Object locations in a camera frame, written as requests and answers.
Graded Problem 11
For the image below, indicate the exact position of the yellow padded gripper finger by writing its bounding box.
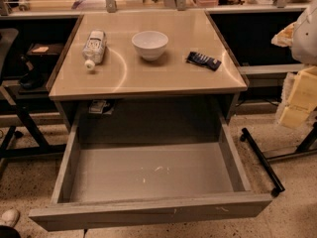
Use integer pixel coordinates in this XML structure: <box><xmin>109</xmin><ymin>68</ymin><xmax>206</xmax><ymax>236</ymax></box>
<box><xmin>278</xmin><ymin>66</ymin><xmax>317</xmax><ymax>128</ymax></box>

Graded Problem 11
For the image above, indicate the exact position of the blue rxbar blueberry wrapper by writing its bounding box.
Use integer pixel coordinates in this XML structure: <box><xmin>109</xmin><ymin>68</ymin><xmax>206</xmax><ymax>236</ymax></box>
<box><xmin>186</xmin><ymin>52</ymin><xmax>221</xmax><ymax>71</ymax></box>

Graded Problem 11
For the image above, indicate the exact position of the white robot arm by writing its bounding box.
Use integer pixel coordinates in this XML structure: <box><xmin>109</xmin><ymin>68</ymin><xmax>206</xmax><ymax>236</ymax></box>
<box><xmin>278</xmin><ymin>0</ymin><xmax>317</xmax><ymax>128</ymax></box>

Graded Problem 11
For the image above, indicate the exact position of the open grey top drawer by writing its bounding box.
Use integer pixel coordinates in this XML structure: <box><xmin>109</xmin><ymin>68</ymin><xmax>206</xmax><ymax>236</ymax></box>
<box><xmin>28</xmin><ymin>100</ymin><xmax>273</xmax><ymax>232</ymax></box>

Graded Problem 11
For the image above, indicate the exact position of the black cart leg with wheels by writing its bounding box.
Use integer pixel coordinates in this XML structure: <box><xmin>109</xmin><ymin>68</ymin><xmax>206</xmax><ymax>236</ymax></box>
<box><xmin>240</xmin><ymin>128</ymin><xmax>285</xmax><ymax>197</ymax></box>

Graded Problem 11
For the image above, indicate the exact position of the wooden cabinet table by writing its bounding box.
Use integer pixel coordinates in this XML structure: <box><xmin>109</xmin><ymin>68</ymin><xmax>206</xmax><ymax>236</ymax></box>
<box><xmin>50</xmin><ymin>10</ymin><xmax>248</xmax><ymax>126</ymax></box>

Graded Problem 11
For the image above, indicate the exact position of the white ceramic bowl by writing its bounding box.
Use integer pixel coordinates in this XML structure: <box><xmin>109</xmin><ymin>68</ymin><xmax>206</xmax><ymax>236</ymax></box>
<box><xmin>132</xmin><ymin>31</ymin><xmax>168</xmax><ymax>60</ymax></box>

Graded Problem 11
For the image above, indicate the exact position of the white label under table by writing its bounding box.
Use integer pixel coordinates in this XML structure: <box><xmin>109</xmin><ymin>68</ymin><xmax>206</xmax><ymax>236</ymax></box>
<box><xmin>89</xmin><ymin>100</ymin><xmax>106</xmax><ymax>114</ymax></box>

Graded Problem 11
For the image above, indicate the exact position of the clear plastic water bottle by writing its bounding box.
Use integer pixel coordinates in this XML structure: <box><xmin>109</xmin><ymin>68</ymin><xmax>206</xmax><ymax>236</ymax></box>
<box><xmin>82</xmin><ymin>30</ymin><xmax>107</xmax><ymax>70</ymax></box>

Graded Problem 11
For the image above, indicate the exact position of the dark box with tan note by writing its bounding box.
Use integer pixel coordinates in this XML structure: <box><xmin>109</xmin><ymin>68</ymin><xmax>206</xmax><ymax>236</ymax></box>
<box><xmin>27</xmin><ymin>43</ymin><xmax>63</xmax><ymax>56</ymax></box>

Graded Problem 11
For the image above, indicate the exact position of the white shoe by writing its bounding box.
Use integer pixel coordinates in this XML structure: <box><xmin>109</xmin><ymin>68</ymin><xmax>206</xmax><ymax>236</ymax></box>
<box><xmin>0</xmin><ymin>209</ymin><xmax>20</xmax><ymax>227</ymax></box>

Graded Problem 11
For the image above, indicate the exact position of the black chair frame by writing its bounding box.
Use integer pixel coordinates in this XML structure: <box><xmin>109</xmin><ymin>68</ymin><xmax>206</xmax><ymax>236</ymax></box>
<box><xmin>0</xmin><ymin>28</ymin><xmax>66</xmax><ymax>160</ymax></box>

